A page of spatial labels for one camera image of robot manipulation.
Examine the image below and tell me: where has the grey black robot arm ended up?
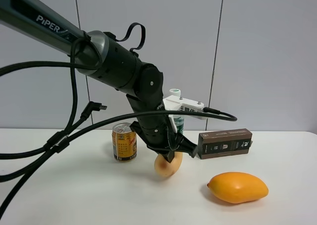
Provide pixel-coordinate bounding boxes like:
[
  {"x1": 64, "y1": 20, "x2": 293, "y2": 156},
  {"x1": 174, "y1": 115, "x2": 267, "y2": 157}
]
[{"x1": 0, "y1": 0, "x2": 198, "y2": 161}]

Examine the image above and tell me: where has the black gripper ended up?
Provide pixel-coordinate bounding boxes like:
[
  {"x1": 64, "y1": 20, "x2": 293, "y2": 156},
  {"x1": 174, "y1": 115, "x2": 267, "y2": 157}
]
[{"x1": 130, "y1": 116, "x2": 198, "y2": 163}]

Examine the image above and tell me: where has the gold drink can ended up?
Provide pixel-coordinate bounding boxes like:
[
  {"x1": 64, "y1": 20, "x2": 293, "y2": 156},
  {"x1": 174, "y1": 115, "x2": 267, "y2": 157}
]
[{"x1": 111, "y1": 122, "x2": 137, "y2": 162}]

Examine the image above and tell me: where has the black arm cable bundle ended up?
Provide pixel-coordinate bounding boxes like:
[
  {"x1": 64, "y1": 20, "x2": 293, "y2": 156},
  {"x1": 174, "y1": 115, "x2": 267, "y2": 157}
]
[{"x1": 0, "y1": 23, "x2": 146, "y2": 183}]

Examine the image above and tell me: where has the yellow peach fruit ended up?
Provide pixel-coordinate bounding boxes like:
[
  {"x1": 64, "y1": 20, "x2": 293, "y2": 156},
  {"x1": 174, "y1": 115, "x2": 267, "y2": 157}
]
[{"x1": 154, "y1": 152, "x2": 183, "y2": 178}]

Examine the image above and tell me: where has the green white plastic bottle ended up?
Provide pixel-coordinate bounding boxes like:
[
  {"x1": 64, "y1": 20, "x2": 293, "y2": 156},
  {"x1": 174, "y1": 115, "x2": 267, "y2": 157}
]
[{"x1": 169, "y1": 89, "x2": 184, "y2": 134}]

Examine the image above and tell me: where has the black camera cable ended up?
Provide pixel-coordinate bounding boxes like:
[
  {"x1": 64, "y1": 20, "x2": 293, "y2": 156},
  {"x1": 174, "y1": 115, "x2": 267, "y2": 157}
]
[{"x1": 0, "y1": 107, "x2": 238, "y2": 212}]

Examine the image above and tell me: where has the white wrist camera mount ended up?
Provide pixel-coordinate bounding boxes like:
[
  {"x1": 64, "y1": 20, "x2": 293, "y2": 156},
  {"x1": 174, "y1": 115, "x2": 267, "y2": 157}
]
[{"x1": 163, "y1": 95, "x2": 205, "y2": 133}]

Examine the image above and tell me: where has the dark brown carton box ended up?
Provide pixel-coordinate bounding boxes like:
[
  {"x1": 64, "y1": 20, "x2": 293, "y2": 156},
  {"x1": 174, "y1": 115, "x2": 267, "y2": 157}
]
[{"x1": 198, "y1": 128, "x2": 253, "y2": 160}]

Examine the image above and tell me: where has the orange mango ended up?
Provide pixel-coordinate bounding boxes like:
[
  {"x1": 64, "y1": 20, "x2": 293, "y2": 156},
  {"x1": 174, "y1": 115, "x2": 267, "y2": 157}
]
[{"x1": 207, "y1": 172, "x2": 269, "y2": 204}]

